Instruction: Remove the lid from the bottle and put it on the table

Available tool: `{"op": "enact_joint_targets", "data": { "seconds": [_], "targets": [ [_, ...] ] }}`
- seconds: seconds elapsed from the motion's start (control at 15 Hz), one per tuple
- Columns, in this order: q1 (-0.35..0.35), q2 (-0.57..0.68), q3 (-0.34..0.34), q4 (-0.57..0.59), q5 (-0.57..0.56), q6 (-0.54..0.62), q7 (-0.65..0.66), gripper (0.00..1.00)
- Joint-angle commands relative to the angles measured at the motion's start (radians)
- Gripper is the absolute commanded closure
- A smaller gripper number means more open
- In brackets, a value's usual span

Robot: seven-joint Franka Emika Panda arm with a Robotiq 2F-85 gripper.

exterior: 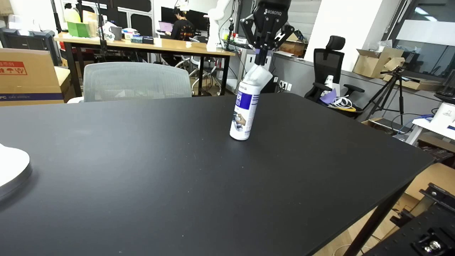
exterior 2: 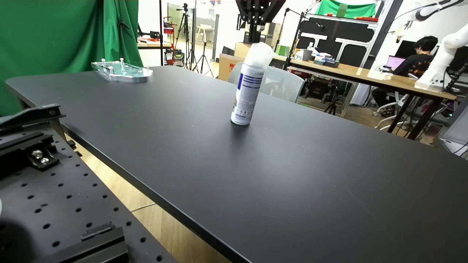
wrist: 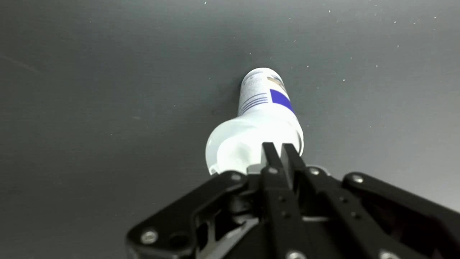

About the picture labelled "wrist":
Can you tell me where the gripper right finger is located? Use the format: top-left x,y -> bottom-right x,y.
281,143 -> 460,259

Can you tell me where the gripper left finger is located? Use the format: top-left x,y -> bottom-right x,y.
125,142 -> 315,259

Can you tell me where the translucent white bottle lid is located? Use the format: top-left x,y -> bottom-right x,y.
205,113 -> 305,177

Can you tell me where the white bottle with blue label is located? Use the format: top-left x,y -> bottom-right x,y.
236,67 -> 302,126

